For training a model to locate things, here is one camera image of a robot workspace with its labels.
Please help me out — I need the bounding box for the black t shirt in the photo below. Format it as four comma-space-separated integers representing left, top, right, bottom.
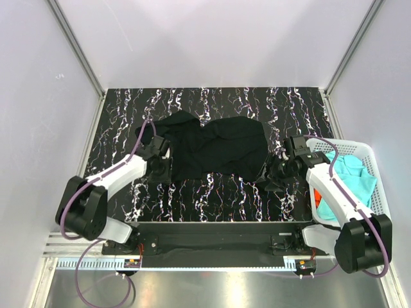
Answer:
135, 110, 268, 183

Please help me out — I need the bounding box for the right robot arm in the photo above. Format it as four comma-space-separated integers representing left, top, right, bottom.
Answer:
258, 135, 392, 278

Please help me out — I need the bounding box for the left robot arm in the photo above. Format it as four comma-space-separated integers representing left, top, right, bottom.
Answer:
55, 136, 172, 253

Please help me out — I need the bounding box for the orange t shirt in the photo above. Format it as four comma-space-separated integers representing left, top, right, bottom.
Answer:
314, 189, 322, 208

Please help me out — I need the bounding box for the black marbled table mat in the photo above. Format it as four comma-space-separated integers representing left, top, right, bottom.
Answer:
83, 87, 333, 223

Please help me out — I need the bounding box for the teal t shirt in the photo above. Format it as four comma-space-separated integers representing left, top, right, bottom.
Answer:
317, 155, 377, 221

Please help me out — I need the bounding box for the right connector board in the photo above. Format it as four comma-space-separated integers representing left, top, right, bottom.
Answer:
296, 260, 317, 271

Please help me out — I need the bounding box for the connector board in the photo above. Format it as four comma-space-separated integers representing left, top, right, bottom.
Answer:
124, 259, 142, 269
296, 260, 317, 271

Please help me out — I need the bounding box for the left connector board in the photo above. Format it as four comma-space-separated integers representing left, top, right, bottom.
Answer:
124, 259, 142, 269

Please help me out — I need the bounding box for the white plastic laundry basket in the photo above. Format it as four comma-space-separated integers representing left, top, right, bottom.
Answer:
306, 138, 390, 216

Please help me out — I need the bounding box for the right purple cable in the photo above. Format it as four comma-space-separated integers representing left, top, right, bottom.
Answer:
295, 135, 389, 279

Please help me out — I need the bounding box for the purple cable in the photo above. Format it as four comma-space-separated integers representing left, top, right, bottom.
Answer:
295, 135, 389, 279
59, 119, 158, 306

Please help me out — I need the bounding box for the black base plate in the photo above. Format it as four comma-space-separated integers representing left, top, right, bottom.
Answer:
102, 222, 324, 264

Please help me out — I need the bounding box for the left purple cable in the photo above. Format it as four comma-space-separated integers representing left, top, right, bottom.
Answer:
59, 119, 158, 306

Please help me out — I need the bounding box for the white slotted cable duct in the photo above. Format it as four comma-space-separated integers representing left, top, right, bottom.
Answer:
57, 257, 296, 272

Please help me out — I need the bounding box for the left aluminium frame post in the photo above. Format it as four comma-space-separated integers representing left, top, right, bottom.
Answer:
46, 0, 107, 98

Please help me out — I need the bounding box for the aluminium frame post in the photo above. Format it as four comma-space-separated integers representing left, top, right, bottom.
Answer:
46, 0, 107, 98
323, 0, 387, 97

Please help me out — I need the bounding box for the right aluminium frame post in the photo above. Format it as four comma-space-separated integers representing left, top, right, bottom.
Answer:
323, 0, 387, 97

